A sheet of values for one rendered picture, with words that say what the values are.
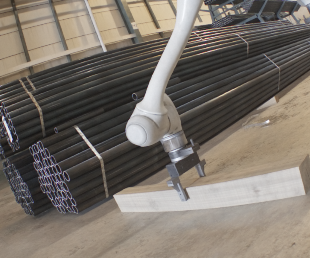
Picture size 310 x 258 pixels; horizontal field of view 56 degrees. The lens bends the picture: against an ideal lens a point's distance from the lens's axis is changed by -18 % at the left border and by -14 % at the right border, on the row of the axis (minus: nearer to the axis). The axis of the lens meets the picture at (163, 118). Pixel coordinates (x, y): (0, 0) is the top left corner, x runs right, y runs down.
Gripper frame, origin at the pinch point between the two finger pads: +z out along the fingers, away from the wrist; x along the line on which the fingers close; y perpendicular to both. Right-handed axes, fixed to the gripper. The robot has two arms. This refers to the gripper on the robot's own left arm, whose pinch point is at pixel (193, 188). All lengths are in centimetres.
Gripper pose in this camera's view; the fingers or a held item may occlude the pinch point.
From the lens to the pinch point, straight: 131.3
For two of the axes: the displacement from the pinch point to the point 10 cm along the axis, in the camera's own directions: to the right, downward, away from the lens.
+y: -6.4, 2.3, 7.3
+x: -6.6, 3.1, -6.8
